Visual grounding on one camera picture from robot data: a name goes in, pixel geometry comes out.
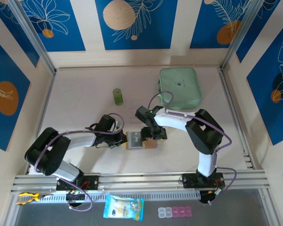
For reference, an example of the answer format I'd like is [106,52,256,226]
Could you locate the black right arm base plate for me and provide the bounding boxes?
[181,173,226,189]

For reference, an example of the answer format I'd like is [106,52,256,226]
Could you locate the green cylindrical bottle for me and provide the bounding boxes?
[112,88,123,106]

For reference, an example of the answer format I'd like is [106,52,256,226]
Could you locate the aluminium frame post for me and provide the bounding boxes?
[8,0,57,74]
[220,0,261,71]

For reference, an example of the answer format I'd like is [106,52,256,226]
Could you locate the aluminium side rail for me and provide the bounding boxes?
[218,70,255,170]
[25,72,57,175]

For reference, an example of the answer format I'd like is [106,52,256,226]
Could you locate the brown leather card holder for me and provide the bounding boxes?
[125,137,158,150]

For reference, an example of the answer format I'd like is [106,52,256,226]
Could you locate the slotted grey cable duct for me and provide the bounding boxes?
[39,191,201,203]

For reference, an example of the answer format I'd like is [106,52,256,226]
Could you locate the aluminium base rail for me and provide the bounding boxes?
[10,169,271,193]

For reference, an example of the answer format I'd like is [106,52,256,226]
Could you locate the mint green zip pouch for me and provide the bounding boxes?
[157,67,202,110]

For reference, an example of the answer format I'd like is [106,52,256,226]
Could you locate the blue snack packet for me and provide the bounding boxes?
[103,194,145,222]

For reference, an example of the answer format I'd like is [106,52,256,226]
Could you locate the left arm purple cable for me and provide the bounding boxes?
[34,113,125,211]

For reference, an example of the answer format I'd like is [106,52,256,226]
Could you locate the yellow black pliers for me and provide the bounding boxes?
[16,192,54,205]

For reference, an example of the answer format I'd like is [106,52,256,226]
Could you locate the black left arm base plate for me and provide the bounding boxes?
[56,174,100,191]

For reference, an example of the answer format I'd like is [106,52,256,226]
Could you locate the white and pink pill organizer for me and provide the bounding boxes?
[158,206,193,218]

